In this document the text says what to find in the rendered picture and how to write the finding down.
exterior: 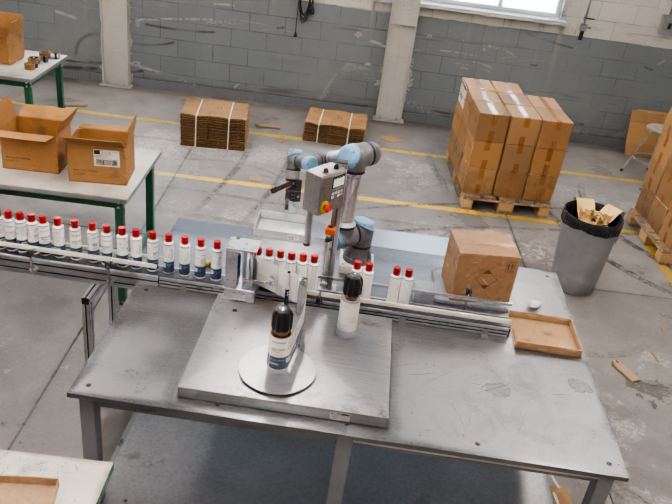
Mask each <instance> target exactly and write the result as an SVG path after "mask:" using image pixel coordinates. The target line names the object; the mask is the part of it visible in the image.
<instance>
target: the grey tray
mask: <svg viewBox="0 0 672 504"><path fill-rule="evenodd" d="M305 222H306V216H302V215H295V214H287V219H286V218H285V216H284V213H281V212H274V211H267V210H260V212H259V215H258V217H257V220H256V223H255V226H254V229H253V237H259V238H266V239H273V240H280V241H288V242H295V243H302V244H303V241H304V231H305Z"/></svg>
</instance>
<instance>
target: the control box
mask: <svg viewBox="0 0 672 504"><path fill-rule="evenodd" d="M334 165H335V163H332V162H329V163H326V164H323V165H320V166H318V167H315V168H312V169H309V170H306V177H305V187H304V196H303V206H302V209H303V210H305V211H307V212H310V213H312V214H314V215H316V216H319V215H322V214H324V213H326V212H325V211H324V209H323V207H324V205H328V204H329V205H331V211H332V210H334V209H336V208H339V207H341V206H342V202H343V196H340V197H338V198H335V199H333V200H330V197H331V192H333V191H336V190H338V189H341V188H344V187H345V182H344V185H342V186H340V187H337V188H334V189H332V185H333V177H336V176H339V175H342V174H344V173H346V172H347V170H345V169H344V168H343V167H341V168H339V170H333V167H334ZM324 168H328V169H329V171H328V172H329V174H323V170H324Z"/></svg>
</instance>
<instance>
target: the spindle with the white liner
mask: <svg viewBox="0 0 672 504"><path fill-rule="evenodd" d="M363 282H364V281H363V277H362V276H361V274H360V273H356V272H350V273H347V274H346V276H345V278H344V285H343V295H342V296H341V302H340V309H339V316H338V323H337V329H336V334H337V336H339V337H340V338H343V339H352V338H354V337H355V336H356V329H357V321H358V315H359V308H360V302H361V298H360V297H359V296H360V295H361V294H362V288H363Z"/></svg>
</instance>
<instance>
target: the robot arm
mask: <svg viewBox="0 0 672 504"><path fill-rule="evenodd" d="M381 156H382V151H381V148H380V146H379V145H378V144H376V143H374V142H362V143H351V144H348V145H345V146H343V147H342V148H341V149H340V150H337V151H331V152H330V151H328V152H324V153H317V154H310V155H304V154H302V150H300V149H289V150H288V155H287V167H286V177H287V178H286V181H289V182H286V183H284V184H281V185H279V186H274V187H272V188H271V189H270V191H271V193H272V194H274V193H277V192H278V191H280V190H283V189H285V188H286V189H285V191H286V193H285V200H286V201H285V213H284V216H285V218H286V219H287V214H290V213H295V212H296V208H295V207H294V206H293V205H292V201H293V202H300V199H301V188H302V180H299V178H300V172H301V169H304V170H309V169H312V168H315V167H318V166H320V165H323V164H326V163H329V162H332V163H335V164H338V161H339V159H344V160H349V163H348V170H347V177H346V185H345V192H344V200H343V207H342V214H341V222H340V229H339V237H338V244H337V249H343V248H345V247H346V248H345V250H344V252H343V256H342V258H343V260H344V261H345V262H347V263H349V264H351V265H354V261H355V260H360V261H361V262H362V263H361V266H366V263H367V262H371V259H372V256H371V243H372V239H373V234H374V231H375V223H374V222H373V221H372V220H371V219H369V218H367V217H363V216H355V217H354V214H355V208H356V202H357V197H358V191H359V185H360V180H361V176H362V175H364V174H365V170H366V167H368V166H372V165H375V164H377V163H378V162H379V161H380V159H381ZM293 182H294V184H293ZM288 203H289V206H288Z"/></svg>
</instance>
